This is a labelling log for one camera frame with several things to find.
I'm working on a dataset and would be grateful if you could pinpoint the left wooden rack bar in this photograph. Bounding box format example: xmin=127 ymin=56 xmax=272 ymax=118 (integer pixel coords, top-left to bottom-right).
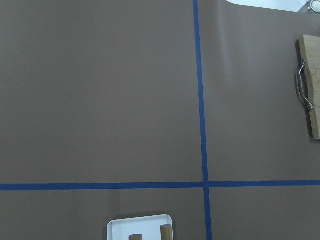
xmin=128 ymin=233 xmax=143 ymax=240

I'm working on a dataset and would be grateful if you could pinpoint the white rack tray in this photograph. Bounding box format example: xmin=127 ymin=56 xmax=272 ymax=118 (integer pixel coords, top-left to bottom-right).
xmin=106 ymin=214 xmax=173 ymax=240

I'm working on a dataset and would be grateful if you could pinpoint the wooden cutting board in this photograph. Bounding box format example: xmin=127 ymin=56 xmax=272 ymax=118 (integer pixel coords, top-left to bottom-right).
xmin=297 ymin=35 xmax=320 ymax=140

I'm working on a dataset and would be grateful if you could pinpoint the wooden rack bar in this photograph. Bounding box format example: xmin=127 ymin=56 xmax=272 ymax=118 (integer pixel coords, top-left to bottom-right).
xmin=160 ymin=224 xmax=173 ymax=240
xmin=128 ymin=233 xmax=143 ymax=240

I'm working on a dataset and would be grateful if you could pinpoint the right wooden rack bar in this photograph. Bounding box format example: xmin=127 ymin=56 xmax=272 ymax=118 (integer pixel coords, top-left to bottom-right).
xmin=160 ymin=224 xmax=173 ymax=240

